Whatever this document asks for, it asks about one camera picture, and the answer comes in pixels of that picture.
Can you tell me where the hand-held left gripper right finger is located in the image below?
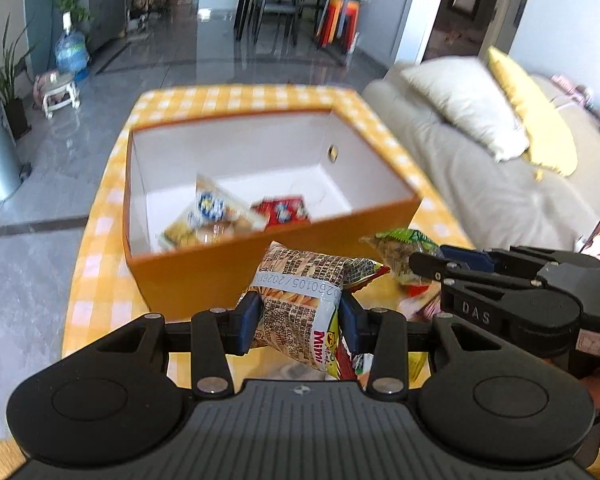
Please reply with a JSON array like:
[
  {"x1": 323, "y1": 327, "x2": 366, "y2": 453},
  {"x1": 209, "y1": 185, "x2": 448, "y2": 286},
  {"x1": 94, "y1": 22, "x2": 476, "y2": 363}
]
[{"x1": 340, "y1": 294, "x2": 526, "y2": 397}]

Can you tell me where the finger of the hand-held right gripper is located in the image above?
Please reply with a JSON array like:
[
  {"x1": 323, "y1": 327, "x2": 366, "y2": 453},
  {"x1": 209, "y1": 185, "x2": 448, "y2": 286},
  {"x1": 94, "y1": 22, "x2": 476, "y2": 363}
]
[
  {"x1": 409, "y1": 251, "x2": 541, "y2": 292},
  {"x1": 440, "y1": 246, "x2": 496, "y2": 271}
]

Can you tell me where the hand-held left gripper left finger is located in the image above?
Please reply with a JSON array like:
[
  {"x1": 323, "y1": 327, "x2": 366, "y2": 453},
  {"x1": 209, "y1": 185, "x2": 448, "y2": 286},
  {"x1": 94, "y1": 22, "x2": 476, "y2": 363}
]
[{"x1": 75, "y1": 292, "x2": 262, "y2": 397}]

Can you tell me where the green snack packet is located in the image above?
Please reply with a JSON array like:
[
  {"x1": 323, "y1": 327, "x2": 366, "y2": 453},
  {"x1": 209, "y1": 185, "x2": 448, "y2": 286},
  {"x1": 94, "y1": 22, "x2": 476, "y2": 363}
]
[{"x1": 360, "y1": 228, "x2": 448, "y2": 293}]

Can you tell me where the white brown snack packet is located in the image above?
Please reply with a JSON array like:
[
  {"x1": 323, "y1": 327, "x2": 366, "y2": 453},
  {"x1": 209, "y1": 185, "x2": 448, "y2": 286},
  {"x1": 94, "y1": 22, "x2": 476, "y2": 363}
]
[{"x1": 247, "y1": 241, "x2": 391, "y2": 382}]

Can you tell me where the orange cardboard box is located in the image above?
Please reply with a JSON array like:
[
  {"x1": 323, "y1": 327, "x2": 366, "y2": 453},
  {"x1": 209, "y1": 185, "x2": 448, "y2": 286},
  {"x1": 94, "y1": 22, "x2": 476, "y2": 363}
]
[{"x1": 122, "y1": 107, "x2": 423, "y2": 322}]

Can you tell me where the pink white snack packet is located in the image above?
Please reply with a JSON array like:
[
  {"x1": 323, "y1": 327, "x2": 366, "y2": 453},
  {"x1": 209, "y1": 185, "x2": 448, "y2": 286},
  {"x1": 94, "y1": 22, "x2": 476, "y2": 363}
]
[{"x1": 397, "y1": 282, "x2": 443, "y2": 321}]

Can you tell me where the grey sofa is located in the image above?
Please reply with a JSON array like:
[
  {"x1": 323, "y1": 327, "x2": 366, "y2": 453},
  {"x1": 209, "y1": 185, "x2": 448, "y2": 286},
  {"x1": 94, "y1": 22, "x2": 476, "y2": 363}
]
[{"x1": 362, "y1": 57, "x2": 600, "y2": 263}]

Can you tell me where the red square snack packet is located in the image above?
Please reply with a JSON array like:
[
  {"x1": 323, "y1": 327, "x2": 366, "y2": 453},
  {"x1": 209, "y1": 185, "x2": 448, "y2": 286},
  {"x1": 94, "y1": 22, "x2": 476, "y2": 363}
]
[{"x1": 251, "y1": 195, "x2": 313, "y2": 231}]

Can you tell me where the yellow blue snack packet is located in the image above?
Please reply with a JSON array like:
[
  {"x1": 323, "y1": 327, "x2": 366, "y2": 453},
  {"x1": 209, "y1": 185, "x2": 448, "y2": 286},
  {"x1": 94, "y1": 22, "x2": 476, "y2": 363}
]
[{"x1": 160, "y1": 174, "x2": 266, "y2": 252}]

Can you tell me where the white pillow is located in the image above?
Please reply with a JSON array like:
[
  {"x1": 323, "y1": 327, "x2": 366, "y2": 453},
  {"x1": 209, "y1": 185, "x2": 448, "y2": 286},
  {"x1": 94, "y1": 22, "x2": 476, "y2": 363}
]
[{"x1": 400, "y1": 56, "x2": 531, "y2": 162}]

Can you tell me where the yellow pillow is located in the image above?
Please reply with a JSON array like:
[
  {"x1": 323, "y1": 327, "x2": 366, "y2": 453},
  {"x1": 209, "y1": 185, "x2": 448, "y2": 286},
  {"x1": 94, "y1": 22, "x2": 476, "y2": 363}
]
[{"x1": 487, "y1": 46, "x2": 578, "y2": 179}]

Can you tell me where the yellow checked tablecloth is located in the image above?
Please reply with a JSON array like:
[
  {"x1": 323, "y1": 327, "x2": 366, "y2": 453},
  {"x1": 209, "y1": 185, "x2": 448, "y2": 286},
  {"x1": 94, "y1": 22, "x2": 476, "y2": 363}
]
[{"x1": 62, "y1": 85, "x2": 481, "y2": 383}]

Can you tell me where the pink patterned cloth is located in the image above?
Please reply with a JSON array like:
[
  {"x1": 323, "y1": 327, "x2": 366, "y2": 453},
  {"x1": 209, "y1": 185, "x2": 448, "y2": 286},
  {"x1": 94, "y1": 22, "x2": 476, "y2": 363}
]
[{"x1": 552, "y1": 74, "x2": 595, "y2": 107}]

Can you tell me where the stack of coloured stools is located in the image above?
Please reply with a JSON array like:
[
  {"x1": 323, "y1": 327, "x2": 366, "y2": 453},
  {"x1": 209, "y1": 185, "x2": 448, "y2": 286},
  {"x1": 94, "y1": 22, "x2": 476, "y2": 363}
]
[{"x1": 314, "y1": 0, "x2": 363, "y2": 54}]

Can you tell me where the small white stool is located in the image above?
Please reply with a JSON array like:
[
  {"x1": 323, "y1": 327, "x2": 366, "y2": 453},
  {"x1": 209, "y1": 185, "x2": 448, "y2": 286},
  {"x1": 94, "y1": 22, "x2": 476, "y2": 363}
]
[{"x1": 34, "y1": 72, "x2": 81, "y2": 120}]

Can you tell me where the blue water bottle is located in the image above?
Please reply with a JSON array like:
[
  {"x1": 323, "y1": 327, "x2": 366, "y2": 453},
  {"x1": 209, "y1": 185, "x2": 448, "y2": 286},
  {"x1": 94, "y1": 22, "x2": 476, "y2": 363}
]
[{"x1": 55, "y1": 12, "x2": 91, "y2": 82}]

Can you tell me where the long leaf potted plant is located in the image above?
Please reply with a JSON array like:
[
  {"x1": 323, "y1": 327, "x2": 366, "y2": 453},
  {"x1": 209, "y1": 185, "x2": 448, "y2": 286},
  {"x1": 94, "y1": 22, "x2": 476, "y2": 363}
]
[{"x1": 0, "y1": 15, "x2": 35, "y2": 140}]

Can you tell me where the grey cabinet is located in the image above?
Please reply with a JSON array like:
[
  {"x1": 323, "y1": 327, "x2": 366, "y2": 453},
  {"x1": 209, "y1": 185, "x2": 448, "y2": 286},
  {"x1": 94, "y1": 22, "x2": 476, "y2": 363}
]
[{"x1": 87, "y1": 0, "x2": 131, "y2": 53}]

